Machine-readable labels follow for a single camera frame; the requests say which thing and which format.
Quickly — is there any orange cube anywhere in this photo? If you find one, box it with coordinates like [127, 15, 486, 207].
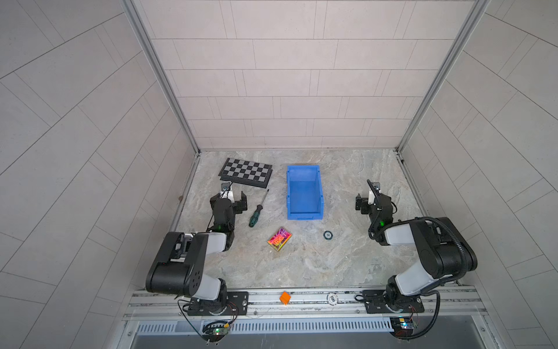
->
[280, 292, 291, 305]

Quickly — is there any colourful holographic card box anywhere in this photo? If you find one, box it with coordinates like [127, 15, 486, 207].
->
[267, 228, 292, 252]

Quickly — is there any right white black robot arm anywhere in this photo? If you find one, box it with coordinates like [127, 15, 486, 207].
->
[355, 180, 478, 312]

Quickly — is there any right circuit board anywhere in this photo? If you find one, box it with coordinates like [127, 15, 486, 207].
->
[389, 317, 416, 338]

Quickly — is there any black white checkerboard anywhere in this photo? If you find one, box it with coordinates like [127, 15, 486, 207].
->
[219, 158, 273, 188]

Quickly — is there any blue plastic bin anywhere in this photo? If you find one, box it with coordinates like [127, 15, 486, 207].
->
[286, 165, 324, 220]

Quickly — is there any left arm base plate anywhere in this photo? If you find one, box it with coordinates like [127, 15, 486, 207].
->
[187, 292, 249, 316]

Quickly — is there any green handled screwdriver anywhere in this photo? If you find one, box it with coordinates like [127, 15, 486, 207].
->
[248, 189, 269, 228]

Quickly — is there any aluminium mounting rail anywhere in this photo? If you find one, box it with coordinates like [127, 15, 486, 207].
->
[124, 285, 487, 324]

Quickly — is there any circuit board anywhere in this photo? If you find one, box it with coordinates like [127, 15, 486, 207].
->
[389, 317, 416, 338]
[202, 321, 232, 343]

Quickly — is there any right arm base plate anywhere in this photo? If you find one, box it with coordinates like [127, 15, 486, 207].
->
[355, 289, 424, 314]

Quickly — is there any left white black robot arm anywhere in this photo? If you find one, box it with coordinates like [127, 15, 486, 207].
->
[145, 190, 248, 309]

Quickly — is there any left circuit board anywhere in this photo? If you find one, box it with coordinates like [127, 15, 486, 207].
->
[202, 321, 232, 343]

